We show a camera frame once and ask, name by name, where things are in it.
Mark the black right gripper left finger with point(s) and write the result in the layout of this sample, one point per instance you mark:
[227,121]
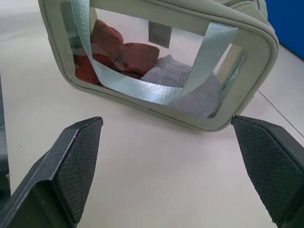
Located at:
[71,164]

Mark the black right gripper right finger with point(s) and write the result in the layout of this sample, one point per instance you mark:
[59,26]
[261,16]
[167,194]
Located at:
[270,166]

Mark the clear pale green pouch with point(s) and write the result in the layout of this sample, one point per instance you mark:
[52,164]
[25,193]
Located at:
[237,54]

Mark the red cloth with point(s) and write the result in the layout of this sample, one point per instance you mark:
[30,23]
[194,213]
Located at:
[107,45]

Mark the light blue-grey cloth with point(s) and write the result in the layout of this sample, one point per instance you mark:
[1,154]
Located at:
[175,78]

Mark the blue panel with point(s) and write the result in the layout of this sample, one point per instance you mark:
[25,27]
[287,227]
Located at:
[288,26]

